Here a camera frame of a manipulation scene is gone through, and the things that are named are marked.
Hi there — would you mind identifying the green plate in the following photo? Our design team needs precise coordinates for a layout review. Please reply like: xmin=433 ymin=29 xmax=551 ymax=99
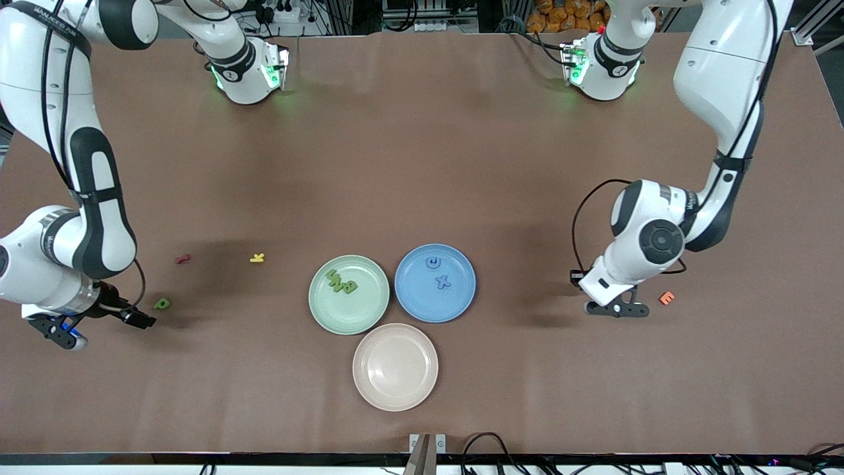
xmin=309 ymin=255 xmax=390 ymax=336

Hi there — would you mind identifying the small metal bracket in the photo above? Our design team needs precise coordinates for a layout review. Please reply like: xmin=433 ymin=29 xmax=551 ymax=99
xmin=409 ymin=433 xmax=447 ymax=455

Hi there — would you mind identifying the orange objects pile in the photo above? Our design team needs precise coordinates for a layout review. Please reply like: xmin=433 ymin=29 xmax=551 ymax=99
xmin=527 ymin=0 xmax=611 ymax=34

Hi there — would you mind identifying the blue plate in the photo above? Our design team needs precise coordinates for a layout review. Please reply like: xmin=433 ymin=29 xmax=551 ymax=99
xmin=394 ymin=243 xmax=477 ymax=324

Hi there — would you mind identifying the beige plate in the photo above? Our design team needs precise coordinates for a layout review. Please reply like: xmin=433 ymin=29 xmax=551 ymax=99
xmin=352 ymin=323 xmax=439 ymax=412

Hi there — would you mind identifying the aluminium frame post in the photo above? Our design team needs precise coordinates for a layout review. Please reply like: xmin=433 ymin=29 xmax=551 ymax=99
xmin=793 ymin=0 xmax=844 ymax=55

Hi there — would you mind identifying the black cable bundle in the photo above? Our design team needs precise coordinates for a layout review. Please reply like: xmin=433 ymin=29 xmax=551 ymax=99
xmin=460 ymin=432 xmax=528 ymax=475

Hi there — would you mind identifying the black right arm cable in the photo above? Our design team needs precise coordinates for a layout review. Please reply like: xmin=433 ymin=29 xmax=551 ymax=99
xmin=40 ymin=0 xmax=146 ymax=312

